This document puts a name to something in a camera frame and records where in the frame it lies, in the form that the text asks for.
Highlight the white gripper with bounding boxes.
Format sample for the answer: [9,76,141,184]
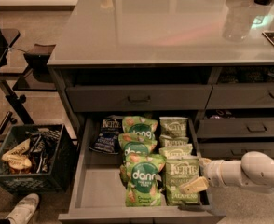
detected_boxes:
[179,158,243,194]

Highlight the green Kettle jalapeno chip bag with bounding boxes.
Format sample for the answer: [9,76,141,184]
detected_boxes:
[164,157,199,206]

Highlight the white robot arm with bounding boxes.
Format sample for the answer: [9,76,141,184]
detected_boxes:
[179,151,274,194]

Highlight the grey bottom right drawer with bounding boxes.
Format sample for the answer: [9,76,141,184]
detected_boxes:
[199,142,274,160]

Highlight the green Kettle bag second row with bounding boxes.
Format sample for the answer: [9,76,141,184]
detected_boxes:
[159,144,193,159]

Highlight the green Kettle bag third row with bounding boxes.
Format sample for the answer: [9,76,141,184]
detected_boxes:
[159,135,189,147]

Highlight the grey middle right drawer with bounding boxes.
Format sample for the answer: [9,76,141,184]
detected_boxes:
[197,118,274,139]

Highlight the green Kettle bag back row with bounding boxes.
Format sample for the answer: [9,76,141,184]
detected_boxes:
[159,117,188,137]

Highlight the front green Dang chip bag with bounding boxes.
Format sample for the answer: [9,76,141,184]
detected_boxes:
[125,153,166,207]

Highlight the green dang chip bag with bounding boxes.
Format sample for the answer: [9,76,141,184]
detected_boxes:
[122,116,158,140]
[125,153,166,207]
[118,133,158,158]

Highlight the back green Dang chip bag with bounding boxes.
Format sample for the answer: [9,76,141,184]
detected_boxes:
[122,116,158,140]

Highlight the middle green Dang chip bag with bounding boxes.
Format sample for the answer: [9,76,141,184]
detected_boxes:
[118,133,158,158]

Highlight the dark blue Kettle chip bag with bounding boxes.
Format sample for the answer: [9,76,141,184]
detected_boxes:
[89,116,123,154]

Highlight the grey top right drawer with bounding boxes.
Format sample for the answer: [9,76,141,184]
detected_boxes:
[207,83,274,110]

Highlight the open grey middle drawer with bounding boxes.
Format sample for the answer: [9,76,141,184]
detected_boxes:
[59,118,224,224]

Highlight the grey top left drawer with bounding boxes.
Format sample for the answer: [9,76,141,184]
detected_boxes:
[65,84,212,112]

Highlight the yellow chip bag in crate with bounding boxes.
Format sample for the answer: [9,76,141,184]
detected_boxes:
[1,139,32,174]

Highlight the dark snack bags in crate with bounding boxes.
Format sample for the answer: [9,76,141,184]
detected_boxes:
[25,129,60,174]

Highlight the dark green plastic crate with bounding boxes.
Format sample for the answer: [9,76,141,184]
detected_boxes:
[0,124,76,194]

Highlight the white shoe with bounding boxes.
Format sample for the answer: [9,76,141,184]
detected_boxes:
[6,193,40,224]

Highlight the black side desk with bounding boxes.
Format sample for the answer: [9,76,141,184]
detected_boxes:
[0,29,34,124]

